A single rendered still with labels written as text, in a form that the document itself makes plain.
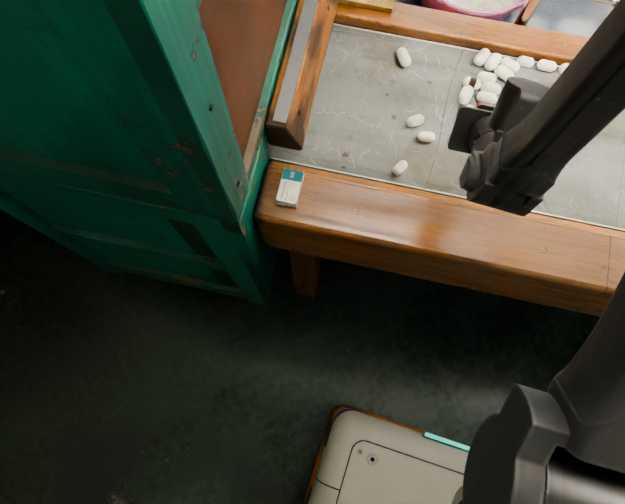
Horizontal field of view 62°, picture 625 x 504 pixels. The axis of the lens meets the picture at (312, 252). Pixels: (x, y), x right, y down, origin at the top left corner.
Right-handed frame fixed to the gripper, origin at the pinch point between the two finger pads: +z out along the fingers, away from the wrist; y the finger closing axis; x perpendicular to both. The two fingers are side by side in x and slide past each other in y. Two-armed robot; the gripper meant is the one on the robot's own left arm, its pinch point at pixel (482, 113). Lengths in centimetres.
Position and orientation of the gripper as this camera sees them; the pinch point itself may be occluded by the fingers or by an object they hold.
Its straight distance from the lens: 87.3
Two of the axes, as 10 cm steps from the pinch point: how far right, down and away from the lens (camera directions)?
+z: 1.7, -5.6, 8.1
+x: -1.4, 8.0, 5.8
